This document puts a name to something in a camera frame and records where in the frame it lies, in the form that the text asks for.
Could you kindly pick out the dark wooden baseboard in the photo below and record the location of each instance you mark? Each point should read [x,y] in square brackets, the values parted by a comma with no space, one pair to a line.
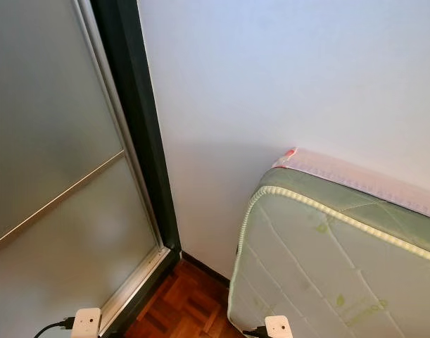
[206,269]

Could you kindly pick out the green white quilted mattress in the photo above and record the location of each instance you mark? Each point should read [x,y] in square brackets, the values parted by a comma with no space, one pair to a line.
[327,267]

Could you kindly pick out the pink wrapped board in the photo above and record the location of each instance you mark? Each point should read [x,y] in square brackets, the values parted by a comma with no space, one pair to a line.
[355,179]

